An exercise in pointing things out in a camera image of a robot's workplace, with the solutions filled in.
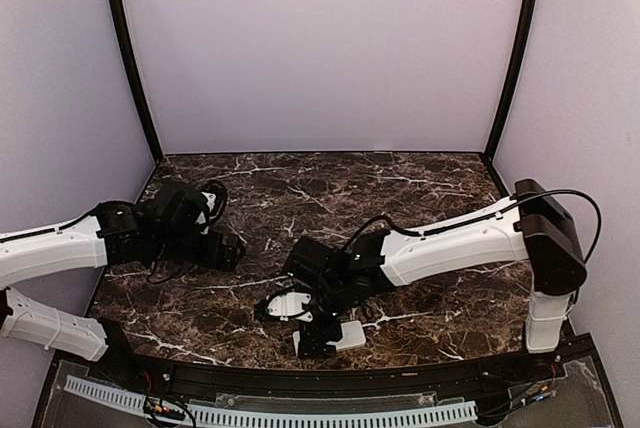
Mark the black front rail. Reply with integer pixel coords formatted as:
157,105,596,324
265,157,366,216
90,334,596,400

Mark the right black frame post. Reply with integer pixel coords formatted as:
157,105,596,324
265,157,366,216
483,0,537,163

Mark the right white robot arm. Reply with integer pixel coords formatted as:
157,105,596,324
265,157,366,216
266,179,592,382

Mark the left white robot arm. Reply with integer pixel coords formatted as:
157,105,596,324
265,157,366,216
1,180,246,384

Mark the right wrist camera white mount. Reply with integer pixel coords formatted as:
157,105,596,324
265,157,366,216
254,291,313,323

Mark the small circuit board with wires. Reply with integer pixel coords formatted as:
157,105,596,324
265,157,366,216
143,397,185,421

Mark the black frame post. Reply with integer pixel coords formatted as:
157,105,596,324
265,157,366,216
108,0,164,165
483,0,537,163

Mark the white slotted cable duct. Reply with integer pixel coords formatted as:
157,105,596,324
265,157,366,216
64,375,479,424

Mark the white remote control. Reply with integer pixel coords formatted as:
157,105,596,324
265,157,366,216
293,321,366,359

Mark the white battery cover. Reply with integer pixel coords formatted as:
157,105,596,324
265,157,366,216
336,320,366,352

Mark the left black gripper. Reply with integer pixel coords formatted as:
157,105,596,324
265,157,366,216
151,228,244,272

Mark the left black frame post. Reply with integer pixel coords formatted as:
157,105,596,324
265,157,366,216
108,0,164,165

